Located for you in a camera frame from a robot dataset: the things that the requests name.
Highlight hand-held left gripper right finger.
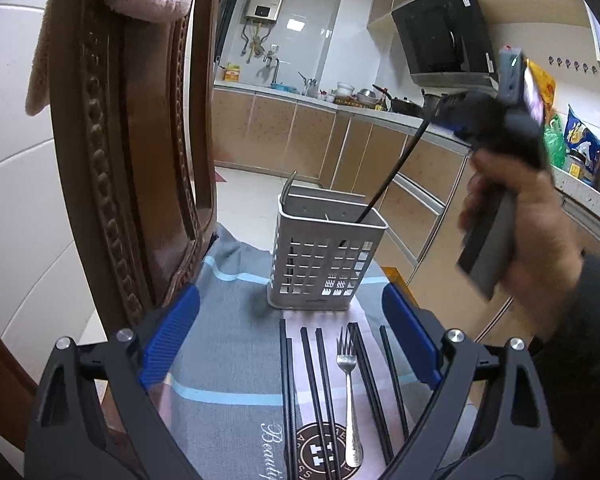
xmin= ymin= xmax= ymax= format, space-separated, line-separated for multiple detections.
xmin=380 ymin=282 xmax=556 ymax=480

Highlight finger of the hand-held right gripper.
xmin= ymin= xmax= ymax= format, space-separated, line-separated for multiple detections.
xmin=430 ymin=91 xmax=482 ymax=120
xmin=450 ymin=117 xmax=480 ymax=145

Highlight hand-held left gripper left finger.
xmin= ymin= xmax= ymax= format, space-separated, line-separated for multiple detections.
xmin=24 ymin=282 xmax=203 ymax=480

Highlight black chopstick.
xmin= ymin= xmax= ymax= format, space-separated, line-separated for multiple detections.
xmin=279 ymin=318 xmax=293 ymax=480
xmin=357 ymin=117 xmax=431 ymax=224
xmin=286 ymin=337 xmax=300 ymax=480
xmin=346 ymin=322 xmax=388 ymax=463
xmin=378 ymin=326 xmax=411 ymax=438
xmin=351 ymin=322 xmax=395 ymax=461
xmin=300 ymin=327 xmax=331 ymax=480
xmin=315 ymin=327 xmax=343 ymax=480

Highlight metal fork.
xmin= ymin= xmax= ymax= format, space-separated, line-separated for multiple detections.
xmin=336 ymin=327 xmax=363 ymax=468

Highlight grey plastic utensil holder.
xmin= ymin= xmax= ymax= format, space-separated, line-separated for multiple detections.
xmin=266 ymin=187 xmax=388 ymax=313

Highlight person's right hand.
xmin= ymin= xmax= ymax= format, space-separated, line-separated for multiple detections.
xmin=459 ymin=151 xmax=587 ymax=337

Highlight green plastic bag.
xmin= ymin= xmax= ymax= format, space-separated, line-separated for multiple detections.
xmin=544 ymin=115 xmax=569 ymax=169

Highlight yellow and red bag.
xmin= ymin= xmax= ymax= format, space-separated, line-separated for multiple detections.
xmin=526 ymin=60 xmax=557 ymax=127

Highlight black wok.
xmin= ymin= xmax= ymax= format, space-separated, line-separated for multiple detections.
xmin=372 ymin=84 xmax=424 ymax=115

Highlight blue snack bag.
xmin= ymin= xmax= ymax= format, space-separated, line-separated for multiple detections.
xmin=565 ymin=105 xmax=600 ymax=172

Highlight grey and pink blanket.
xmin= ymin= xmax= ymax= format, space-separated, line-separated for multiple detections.
xmin=145 ymin=222 xmax=481 ymax=480

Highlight black range hood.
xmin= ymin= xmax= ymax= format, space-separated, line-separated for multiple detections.
xmin=391 ymin=0 xmax=501 ymax=91

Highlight pile of dishes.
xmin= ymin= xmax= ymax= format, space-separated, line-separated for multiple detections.
xmin=319 ymin=81 xmax=387 ymax=109

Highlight beige kitchen base cabinets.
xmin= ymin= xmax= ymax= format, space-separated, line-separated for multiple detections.
xmin=212 ymin=82 xmax=600 ymax=341

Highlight carved wooden chair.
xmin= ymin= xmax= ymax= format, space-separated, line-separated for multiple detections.
xmin=0 ymin=0 xmax=226 ymax=456

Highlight water heater pipes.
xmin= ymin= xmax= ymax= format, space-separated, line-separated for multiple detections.
xmin=240 ymin=22 xmax=281 ymax=64

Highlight row of wall hooks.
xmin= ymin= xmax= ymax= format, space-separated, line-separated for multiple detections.
xmin=547 ymin=55 xmax=600 ymax=74

